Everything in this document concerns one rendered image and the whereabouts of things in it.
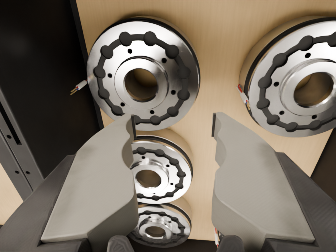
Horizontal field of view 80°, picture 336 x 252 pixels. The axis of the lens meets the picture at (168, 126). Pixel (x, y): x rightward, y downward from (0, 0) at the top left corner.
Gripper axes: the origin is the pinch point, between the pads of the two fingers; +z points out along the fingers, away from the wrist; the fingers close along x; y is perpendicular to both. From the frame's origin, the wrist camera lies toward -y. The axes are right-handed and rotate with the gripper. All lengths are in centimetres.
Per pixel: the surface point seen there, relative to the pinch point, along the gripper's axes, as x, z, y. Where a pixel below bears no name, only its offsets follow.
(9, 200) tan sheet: -28.4, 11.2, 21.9
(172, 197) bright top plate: -0.4, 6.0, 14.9
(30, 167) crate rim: -10.7, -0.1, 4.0
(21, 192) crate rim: -12.6, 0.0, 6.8
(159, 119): -1.5, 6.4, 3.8
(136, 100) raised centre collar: -3.4, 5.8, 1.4
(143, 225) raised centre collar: -4.6, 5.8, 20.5
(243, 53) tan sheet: 6.7, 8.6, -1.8
